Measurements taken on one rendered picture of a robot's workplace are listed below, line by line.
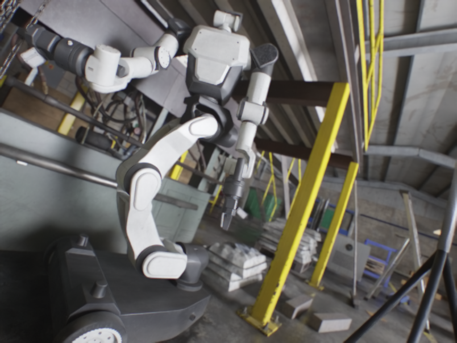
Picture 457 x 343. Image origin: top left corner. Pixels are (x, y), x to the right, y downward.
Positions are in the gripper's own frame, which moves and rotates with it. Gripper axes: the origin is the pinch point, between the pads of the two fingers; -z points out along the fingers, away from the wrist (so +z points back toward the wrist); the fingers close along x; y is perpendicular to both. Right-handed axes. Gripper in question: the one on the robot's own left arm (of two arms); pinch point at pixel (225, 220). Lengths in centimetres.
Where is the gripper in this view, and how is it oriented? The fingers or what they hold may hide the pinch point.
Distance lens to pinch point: 92.6
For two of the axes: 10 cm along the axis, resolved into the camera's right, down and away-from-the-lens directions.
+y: 9.7, 2.5, 0.5
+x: 1.0, -1.9, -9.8
